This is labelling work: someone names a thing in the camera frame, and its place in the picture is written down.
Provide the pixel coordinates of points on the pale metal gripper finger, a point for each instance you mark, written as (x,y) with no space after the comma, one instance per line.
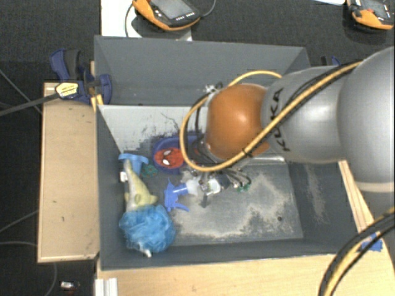
(204,201)

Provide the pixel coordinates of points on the grey metal bin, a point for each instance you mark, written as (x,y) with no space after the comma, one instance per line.
(234,214)

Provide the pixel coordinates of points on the red and blue spider-face toy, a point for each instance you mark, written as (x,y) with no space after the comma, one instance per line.
(168,158)

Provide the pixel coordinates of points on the small dark green toy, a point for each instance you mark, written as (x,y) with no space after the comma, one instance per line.
(149,171)

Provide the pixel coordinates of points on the blue mesh bath sponge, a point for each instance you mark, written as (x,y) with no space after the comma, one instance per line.
(146,228)

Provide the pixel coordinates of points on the pale yellow-green pointed toy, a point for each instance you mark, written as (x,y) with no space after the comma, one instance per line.
(137,190)

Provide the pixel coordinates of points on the white plastic nozzle tip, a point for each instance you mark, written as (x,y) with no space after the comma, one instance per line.
(147,253)

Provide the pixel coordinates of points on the pale wood flat board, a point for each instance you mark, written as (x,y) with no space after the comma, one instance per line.
(68,177)

